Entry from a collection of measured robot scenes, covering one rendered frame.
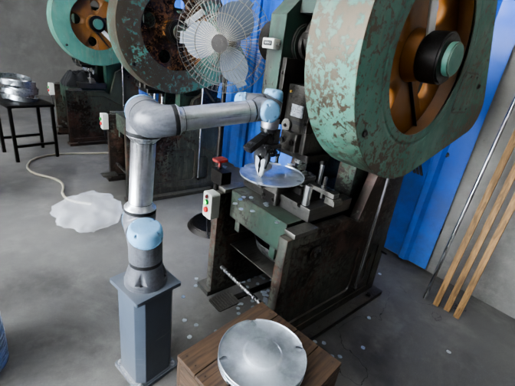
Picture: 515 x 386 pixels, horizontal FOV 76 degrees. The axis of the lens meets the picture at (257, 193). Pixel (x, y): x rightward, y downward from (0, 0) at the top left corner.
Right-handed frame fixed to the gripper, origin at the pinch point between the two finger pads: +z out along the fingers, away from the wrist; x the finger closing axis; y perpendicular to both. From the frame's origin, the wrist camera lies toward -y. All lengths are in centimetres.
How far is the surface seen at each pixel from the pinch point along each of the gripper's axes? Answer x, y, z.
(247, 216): 5.9, 1.5, 23.5
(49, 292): 66, -74, 80
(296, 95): 2.1, 17.0, -33.1
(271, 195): -2.1, 7.5, 10.5
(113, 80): 328, 46, 5
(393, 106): -40, 22, -37
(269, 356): -49, -29, 41
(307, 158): -9.6, 18.3, -8.6
